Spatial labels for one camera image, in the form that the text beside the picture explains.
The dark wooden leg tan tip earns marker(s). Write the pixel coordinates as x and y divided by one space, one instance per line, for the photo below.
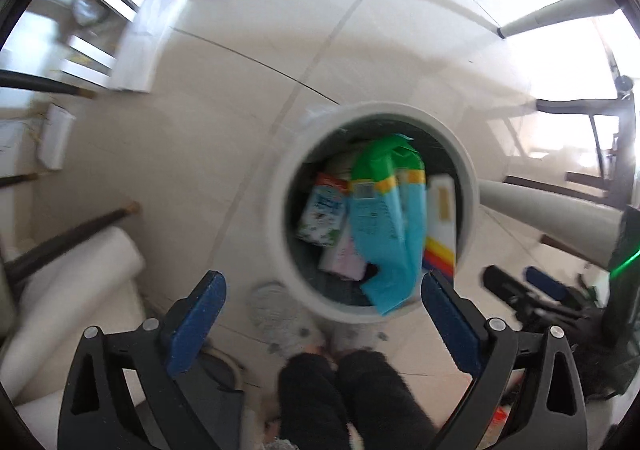
65 242
45 83

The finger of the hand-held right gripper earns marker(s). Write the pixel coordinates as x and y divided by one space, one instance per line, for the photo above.
505 285
545 282

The white round trash bin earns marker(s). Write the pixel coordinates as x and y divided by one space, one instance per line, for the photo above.
280 210

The green and cyan snack packet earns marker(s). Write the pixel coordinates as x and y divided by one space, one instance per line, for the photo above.
380 230

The white conical table leg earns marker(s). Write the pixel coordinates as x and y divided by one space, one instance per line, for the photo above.
550 215
550 15

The grey fuzzy slipper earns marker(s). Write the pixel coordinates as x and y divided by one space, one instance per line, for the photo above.
360 337
280 315

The white box rainbow stripes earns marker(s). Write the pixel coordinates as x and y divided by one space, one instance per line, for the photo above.
440 230

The white rolled cushion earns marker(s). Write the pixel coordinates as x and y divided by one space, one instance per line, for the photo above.
75 300

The green white milk carton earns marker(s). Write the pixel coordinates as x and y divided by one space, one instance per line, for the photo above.
322 210

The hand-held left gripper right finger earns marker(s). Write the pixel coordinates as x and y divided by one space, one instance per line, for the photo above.
450 325

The small white paper box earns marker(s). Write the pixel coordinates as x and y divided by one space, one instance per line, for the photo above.
56 138

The black treadmill frame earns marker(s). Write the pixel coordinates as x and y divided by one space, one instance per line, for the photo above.
575 105

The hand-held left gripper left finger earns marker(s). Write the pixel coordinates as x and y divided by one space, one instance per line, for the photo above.
197 320

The person's left leg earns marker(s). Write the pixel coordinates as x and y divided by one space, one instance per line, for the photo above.
310 400

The pink white packet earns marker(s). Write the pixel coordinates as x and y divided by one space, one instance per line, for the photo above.
345 257

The white plastic mailer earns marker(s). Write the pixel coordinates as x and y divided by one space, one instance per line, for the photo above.
150 40

